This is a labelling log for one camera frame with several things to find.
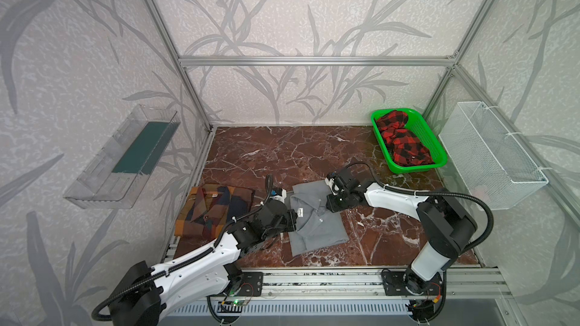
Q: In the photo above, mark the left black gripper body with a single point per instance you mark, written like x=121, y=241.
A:
x=289, y=219

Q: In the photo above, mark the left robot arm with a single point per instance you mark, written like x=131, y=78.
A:
x=147, y=294

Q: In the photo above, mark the aluminium cage frame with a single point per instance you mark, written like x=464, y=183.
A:
x=452, y=63

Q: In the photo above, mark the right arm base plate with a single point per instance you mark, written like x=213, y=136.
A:
x=398, y=283

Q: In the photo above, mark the clear acrylic wall shelf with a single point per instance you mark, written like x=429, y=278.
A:
x=116, y=176

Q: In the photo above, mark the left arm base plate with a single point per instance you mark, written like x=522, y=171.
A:
x=245, y=284

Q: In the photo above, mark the folded multicolour plaid shirt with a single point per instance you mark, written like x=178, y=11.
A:
x=209, y=207

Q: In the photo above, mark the green plastic basket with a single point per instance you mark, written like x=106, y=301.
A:
x=419, y=127

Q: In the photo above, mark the red black plaid shirt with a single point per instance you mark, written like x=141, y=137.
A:
x=404, y=147

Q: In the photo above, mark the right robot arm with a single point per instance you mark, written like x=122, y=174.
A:
x=447, y=226

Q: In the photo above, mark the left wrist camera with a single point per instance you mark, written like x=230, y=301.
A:
x=278, y=194

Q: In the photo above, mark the aluminium front rail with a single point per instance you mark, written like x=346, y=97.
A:
x=365, y=283

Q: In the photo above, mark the grey long sleeve shirt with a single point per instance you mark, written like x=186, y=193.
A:
x=316, y=226

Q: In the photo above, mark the white wire mesh basket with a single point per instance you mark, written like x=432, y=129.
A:
x=492, y=163

